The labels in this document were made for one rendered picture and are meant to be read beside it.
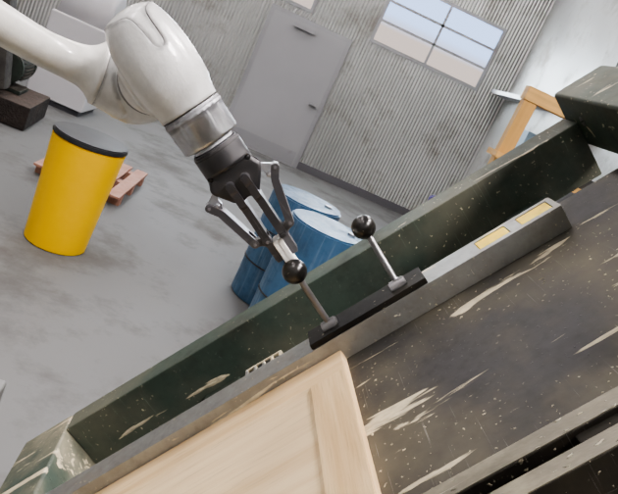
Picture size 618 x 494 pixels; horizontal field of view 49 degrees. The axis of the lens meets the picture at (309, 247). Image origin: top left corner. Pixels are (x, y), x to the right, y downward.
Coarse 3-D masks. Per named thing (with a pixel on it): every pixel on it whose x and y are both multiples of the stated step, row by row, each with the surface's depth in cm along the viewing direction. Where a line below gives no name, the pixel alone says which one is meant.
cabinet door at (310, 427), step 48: (288, 384) 103; (336, 384) 95; (240, 432) 99; (288, 432) 91; (336, 432) 84; (144, 480) 102; (192, 480) 95; (240, 480) 88; (288, 480) 82; (336, 480) 76
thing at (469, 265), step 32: (512, 224) 102; (544, 224) 99; (448, 256) 105; (480, 256) 100; (512, 256) 100; (448, 288) 101; (384, 320) 102; (288, 352) 107; (320, 352) 103; (352, 352) 103; (256, 384) 104; (192, 416) 107; (224, 416) 105; (128, 448) 110; (160, 448) 106; (96, 480) 107
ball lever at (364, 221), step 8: (360, 216) 105; (368, 216) 105; (352, 224) 105; (360, 224) 103; (368, 224) 103; (352, 232) 105; (360, 232) 104; (368, 232) 104; (368, 240) 105; (376, 248) 104; (384, 256) 104; (384, 264) 104; (392, 272) 103; (392, 280) 103; (400, 280) 102; (392, 288) 102
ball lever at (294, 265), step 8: (288, 264) 100; (296, 264) 100; (304, 264) 101; (288, 272) 100; (296, 272) 100; (304, 272) 100; (288, 280) 100; (296, 280) 100; (304, 280) 102; (304, 288) 102; (312, 296) 102; (320, 304) 103; (320, 312) 103; (328, 320) 104; (336, 320) 104; (328, 328) 103
